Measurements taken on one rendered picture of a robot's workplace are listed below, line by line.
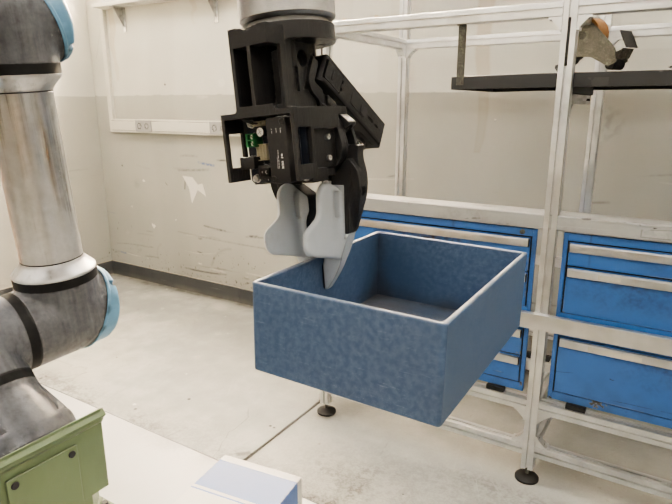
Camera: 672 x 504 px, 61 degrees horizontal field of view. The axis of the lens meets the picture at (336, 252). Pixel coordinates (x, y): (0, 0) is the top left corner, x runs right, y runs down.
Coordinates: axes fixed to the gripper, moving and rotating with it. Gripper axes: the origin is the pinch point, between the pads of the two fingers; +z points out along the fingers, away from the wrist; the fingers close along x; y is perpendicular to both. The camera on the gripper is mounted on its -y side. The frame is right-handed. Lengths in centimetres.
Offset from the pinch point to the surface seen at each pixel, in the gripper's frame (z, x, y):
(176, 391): 95, -172, -114
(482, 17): -43, -33, -137
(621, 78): -21, 5, -141
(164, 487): 38, -39, -8
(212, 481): 30.5, -24.1, -4.3
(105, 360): 90, -227, -116
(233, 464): 30.5, -24.3, -8.4
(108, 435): 36, -58, -12
